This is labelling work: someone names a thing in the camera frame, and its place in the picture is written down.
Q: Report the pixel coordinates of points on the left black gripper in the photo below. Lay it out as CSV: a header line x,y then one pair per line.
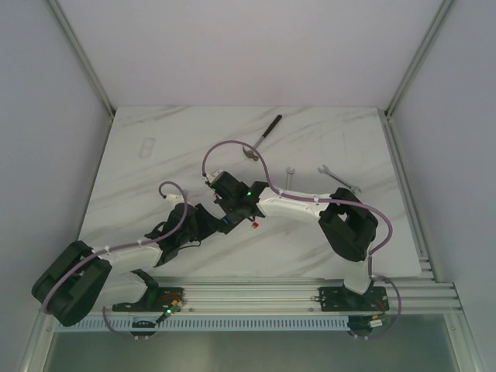
x,y
205,223

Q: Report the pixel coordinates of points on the black fuse box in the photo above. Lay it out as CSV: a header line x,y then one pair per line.
x,y
230,222

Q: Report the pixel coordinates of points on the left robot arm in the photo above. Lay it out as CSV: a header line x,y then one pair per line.
x,y
83,279

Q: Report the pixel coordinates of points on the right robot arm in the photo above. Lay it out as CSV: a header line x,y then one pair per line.
x,y
349,229

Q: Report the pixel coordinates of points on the clear plastic fuse box cover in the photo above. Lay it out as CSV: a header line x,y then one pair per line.
x,y
146,149

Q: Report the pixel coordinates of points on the small chrome open-end wrench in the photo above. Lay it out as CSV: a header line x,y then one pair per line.
x,y
289,177

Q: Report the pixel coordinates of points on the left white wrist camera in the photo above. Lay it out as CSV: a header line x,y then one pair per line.
x,y
175,198

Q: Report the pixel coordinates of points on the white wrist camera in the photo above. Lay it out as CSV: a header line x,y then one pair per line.
x,y
175,198
210,179

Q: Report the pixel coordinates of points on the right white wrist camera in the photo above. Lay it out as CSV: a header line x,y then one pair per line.
x,y
210,179

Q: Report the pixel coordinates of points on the claw hammer black handle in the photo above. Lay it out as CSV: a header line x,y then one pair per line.
x,y
249,153

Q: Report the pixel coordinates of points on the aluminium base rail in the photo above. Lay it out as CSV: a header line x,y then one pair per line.
x,y
296,296

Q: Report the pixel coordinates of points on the white slotted cable duct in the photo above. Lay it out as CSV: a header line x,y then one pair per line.
x,y
210,323

